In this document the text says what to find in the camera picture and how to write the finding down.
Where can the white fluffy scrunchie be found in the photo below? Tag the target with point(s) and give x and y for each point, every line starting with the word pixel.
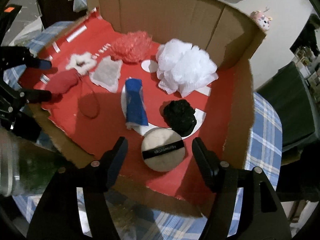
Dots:
pixel 72 62

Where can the grey white cloth pad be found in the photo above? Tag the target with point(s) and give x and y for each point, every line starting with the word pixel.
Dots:
pixel 106 73

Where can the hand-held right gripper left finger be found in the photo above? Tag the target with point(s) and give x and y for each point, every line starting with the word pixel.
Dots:
pixel 117 162

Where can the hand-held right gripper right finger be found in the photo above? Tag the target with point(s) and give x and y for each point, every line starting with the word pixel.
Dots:
pixel 203 165

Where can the round beige powder puff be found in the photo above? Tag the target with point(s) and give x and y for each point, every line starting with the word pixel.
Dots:
pixel 162 162

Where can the small pink white plush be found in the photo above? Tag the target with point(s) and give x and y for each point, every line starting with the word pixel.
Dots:
pixel 262 20

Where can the red knit pouch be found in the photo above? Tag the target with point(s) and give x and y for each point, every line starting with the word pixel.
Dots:
pixel 61 81

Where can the row of small bottles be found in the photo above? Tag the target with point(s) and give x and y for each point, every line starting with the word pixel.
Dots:
pixel 306 60

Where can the white mesh bath pouf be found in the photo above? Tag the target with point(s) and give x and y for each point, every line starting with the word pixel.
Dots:
pixel 185 67

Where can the cardboard box with red lining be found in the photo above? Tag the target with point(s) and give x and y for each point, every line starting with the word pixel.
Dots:
pixel 162 10

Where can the black scrunchie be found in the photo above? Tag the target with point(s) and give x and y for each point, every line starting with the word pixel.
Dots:
pixel 180 117

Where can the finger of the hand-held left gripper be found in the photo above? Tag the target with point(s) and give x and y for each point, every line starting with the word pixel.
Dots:
pixel 40 96
pixel 43 64

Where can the red mesh bath pouf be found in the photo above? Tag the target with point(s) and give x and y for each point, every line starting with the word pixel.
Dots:
pixel 130 46

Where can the dark grey covered table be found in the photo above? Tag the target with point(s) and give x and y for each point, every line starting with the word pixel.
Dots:
pixel 287 110

